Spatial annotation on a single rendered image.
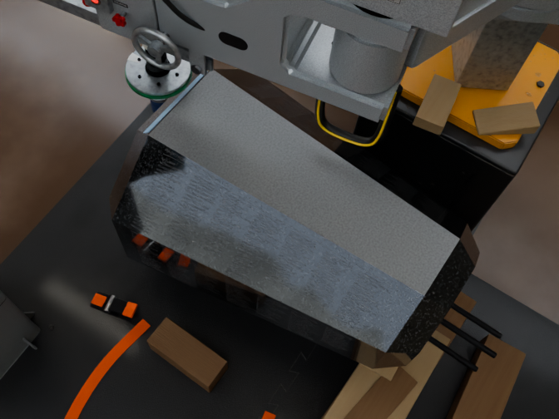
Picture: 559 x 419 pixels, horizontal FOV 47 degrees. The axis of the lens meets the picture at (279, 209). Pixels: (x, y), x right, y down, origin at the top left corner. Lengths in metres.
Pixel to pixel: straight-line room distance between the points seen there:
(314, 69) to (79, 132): 1.68
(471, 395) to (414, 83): 1.19
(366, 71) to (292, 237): 0.61
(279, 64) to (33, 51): 2.01
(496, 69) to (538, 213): 1.03
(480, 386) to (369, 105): 1.35
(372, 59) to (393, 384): 1.28
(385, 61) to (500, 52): 0.75
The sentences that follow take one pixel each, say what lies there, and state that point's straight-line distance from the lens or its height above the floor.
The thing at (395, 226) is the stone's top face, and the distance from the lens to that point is 1.99.
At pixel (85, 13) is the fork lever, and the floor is 1.10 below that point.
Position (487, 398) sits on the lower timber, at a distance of 2.66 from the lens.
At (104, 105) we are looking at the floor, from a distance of 3.23.
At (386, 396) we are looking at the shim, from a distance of 2.41.
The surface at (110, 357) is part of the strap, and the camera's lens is 2.68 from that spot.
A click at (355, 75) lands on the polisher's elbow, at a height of 1.32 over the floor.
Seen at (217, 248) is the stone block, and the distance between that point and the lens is 2.07.
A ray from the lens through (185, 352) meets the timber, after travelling 2.53.
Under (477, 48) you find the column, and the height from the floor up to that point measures 0.99.
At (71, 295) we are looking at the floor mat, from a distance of 2.80.
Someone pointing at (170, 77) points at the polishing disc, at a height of 0.88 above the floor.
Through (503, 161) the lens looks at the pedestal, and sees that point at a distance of 2.32.
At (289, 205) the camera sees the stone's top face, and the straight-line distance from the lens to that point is 1.97.
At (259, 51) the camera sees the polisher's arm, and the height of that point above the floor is 1.28.
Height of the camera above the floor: 2.58
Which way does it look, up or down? 64 degrees down
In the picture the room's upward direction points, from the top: 7 degrees clockwise
